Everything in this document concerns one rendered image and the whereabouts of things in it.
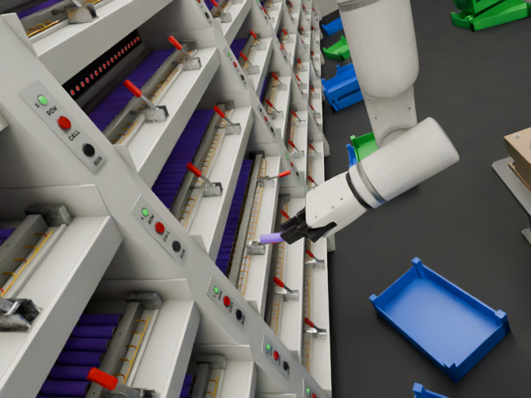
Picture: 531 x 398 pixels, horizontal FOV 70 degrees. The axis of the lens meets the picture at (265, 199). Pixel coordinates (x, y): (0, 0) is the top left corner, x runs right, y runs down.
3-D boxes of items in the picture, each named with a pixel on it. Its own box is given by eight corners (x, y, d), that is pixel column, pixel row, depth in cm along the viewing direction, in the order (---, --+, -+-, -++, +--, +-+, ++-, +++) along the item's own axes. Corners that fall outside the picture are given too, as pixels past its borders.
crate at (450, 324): (511, 330, 97) (506, 313, 93) (455, 383, 95) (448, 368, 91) (422, 272, 123) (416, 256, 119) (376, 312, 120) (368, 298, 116)
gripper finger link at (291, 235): (306, 216, 70) (279, 233, 73) (306, 227, 68) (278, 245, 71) (317, 227, 72) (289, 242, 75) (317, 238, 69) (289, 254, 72)
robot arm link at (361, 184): (357, 151, 67) (343, 159, 69) (364, 178, 60) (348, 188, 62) (382, 181, 71) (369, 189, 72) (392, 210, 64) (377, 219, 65)
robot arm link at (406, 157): (359, 150, 68) (363, 175, 60) (427, 105, 62) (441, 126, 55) (384, 182, 71) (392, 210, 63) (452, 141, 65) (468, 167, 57)
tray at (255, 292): (281, 167, 127) (278, 142, 121) (262, 328, 80) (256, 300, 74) (224, 170, 130) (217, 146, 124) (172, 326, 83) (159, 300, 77)
